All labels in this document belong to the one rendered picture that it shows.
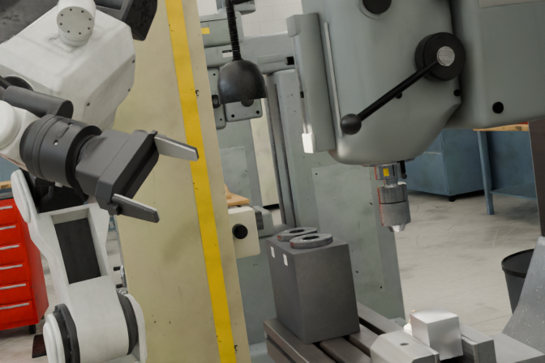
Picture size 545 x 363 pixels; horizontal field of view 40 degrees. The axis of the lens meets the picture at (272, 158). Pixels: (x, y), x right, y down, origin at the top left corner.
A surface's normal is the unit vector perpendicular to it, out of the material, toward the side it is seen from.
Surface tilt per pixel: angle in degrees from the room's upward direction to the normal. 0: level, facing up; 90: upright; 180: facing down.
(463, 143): 90
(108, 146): 44
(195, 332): 90
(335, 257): 90
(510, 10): 90
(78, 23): 133
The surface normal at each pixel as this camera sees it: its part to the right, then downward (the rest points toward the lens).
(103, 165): -0.10, -0.66
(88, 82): 0.80, -0.18
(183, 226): 0.28, 0.04
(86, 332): 0.42, -0.28
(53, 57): 0.25, -0.69
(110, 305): 0.35, -0.49
